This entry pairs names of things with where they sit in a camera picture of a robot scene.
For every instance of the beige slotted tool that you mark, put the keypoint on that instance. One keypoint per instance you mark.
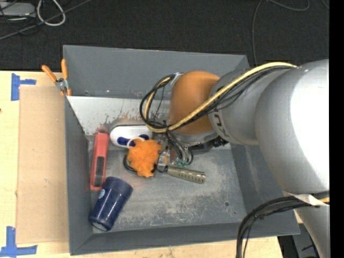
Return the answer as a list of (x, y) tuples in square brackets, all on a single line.
[(188, 175)]

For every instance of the dark blue cup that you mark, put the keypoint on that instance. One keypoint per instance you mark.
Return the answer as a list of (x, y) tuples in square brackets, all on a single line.
[(110, 203)]

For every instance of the orange fluffy toy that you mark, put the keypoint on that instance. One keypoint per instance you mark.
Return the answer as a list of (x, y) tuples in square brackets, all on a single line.
[(142, 157)]

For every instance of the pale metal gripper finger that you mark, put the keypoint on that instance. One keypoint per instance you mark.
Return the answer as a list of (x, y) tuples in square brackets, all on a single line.
[(162, 168), (162, 159)]

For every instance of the grey metal bin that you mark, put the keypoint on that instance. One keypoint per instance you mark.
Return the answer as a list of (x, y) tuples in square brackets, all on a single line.
[(172, 203)]

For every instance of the brown cardboard board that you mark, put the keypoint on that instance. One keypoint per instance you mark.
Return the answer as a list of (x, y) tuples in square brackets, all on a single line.
[(40, 157)]

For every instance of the red-brown flat block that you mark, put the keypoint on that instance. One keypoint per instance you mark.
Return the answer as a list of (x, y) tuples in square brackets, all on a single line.
[(99, 149)]

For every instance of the white and blue plastic object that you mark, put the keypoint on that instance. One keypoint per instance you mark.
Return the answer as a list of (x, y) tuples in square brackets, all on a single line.
[(121, 134)]

